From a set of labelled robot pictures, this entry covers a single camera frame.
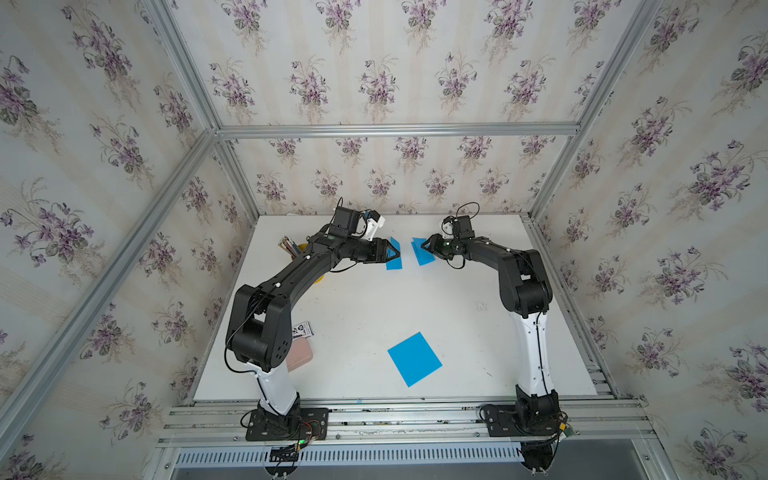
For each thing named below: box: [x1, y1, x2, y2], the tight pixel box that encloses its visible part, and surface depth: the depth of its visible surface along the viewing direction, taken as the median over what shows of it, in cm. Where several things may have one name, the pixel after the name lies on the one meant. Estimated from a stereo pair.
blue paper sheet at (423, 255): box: [411, 237, 436, 266], surface depth 108 cm
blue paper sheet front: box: [387, 331, 443, 388], surface depth 86 cm
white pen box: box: [292, 321, 314, 340], surface depth 90 cm
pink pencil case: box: [286, 338, 313, 373], surface depth 88 cm
